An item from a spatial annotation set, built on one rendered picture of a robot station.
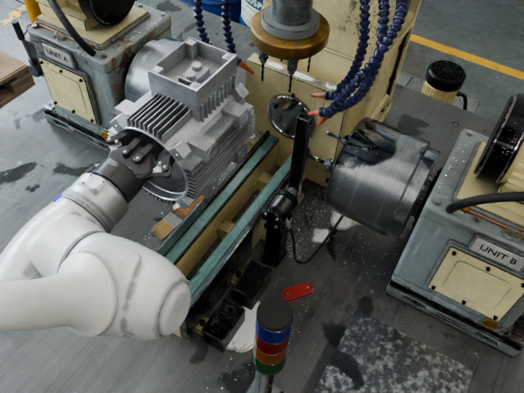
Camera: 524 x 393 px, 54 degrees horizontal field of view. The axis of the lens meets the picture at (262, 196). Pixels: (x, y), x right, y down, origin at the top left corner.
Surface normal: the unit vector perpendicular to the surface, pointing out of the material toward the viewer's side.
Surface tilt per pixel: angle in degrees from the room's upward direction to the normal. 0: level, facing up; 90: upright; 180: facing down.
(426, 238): 90
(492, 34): 0
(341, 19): 90
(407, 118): 0
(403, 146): 2
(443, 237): 90
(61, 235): 10
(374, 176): 47
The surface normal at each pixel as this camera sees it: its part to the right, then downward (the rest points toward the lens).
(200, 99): 0.86, 0.41
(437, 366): 0.04, -0.64
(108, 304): 0.15, 0.08
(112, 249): 0.18, -0.94
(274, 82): -0.51, 0.65
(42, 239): -0.15, -0.57
